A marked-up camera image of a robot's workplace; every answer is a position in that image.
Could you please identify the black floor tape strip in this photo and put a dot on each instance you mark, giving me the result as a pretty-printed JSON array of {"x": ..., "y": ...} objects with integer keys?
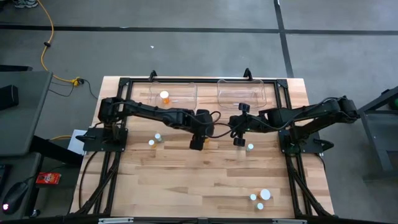
[
  {"x": 284, "y": 46},
  {"x": 155, "y": 29}
]

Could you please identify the clear plastic bin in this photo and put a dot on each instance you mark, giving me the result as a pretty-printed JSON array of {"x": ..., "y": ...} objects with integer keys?
[
  {"x": 186, "y": 93},
  {"x": 242, "y": 93}
]

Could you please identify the grey desk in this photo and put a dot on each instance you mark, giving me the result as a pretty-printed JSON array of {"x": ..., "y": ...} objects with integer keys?
[{"x": 25, "y": 124}]

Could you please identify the black frame clamp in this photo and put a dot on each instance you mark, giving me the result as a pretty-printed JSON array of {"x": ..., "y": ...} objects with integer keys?
[
  {"x": 247, "y": 74},
  {"x": 152, "y": 75}
]

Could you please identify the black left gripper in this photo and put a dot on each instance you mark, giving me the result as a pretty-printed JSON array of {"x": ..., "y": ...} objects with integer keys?
[{"x": 200, "y": 123}]

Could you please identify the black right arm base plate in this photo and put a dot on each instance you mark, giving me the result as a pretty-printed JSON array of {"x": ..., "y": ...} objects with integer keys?
[{"x": 311, "y": 146}]

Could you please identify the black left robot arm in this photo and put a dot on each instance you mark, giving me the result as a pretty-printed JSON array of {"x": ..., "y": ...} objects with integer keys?
[{"x": 149, "y": 112}]

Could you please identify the small teal pill bottle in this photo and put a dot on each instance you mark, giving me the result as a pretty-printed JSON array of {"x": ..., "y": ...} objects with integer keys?
[
  {"x": 158, "y": 137},
  {"x": 250, "y": 146}
]

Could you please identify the person's shoe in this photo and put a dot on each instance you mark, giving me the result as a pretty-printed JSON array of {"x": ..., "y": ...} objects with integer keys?
[{"x": 26, "y": 3}]

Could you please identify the black aluminium rig frame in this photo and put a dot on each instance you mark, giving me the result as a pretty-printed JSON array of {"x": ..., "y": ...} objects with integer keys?
[{"x": 205, "y": 80}]

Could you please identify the yellow plug connector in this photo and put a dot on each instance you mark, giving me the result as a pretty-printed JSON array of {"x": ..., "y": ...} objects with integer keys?
[{"x": 76, "y": 81}]

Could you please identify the red packet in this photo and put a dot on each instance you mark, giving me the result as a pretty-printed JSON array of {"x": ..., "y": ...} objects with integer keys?
[{"x": 48, "y": 178}]

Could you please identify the dark grey metal stand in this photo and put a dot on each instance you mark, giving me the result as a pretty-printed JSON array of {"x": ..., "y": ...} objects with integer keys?
[{"x": 381, "y": 155}]

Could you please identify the small orange pill bottle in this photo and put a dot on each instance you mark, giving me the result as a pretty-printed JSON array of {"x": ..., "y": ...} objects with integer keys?
[{"x": 151, "y": 143}]

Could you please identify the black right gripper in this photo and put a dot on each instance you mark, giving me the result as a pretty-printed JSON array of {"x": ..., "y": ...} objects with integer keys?
[{"x": 250, "y": 123}]

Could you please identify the silver bracket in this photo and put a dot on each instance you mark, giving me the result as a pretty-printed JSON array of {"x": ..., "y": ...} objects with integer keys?
[
  {"x": 115, "y": 221},
  {"x": 289, "y": 221}
]

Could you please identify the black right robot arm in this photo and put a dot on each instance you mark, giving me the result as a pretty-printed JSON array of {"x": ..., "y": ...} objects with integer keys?
[{"x": 311, "y": 113}]

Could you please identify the black computer mouse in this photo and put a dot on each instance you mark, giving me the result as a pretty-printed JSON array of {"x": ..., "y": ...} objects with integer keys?
[{"x": 15, "y": 196}]

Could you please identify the small white-capped pill bottle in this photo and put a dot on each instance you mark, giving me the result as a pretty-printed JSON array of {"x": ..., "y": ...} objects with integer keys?
[
  {"x": 253, "y": 197},
  {"x": 260, "y": 206}
]

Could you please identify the black speaker box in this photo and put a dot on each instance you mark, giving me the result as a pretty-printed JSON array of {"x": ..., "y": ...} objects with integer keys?
[{"x": 7, "y": 97}]

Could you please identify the black desk support beam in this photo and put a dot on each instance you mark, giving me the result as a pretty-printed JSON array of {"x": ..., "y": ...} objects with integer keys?
[{"x": 56, "y": 151}]

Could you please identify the green object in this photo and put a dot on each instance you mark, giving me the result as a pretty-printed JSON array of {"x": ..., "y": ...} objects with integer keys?
[{"x": 395, "y": 104}]

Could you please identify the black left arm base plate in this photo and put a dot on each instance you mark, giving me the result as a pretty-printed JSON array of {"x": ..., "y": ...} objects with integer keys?
[{"x": 93, "y": 144}]

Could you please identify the dark desk surface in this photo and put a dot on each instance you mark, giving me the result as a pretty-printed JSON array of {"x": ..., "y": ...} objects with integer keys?
[{"x": 31, "y": 161}]

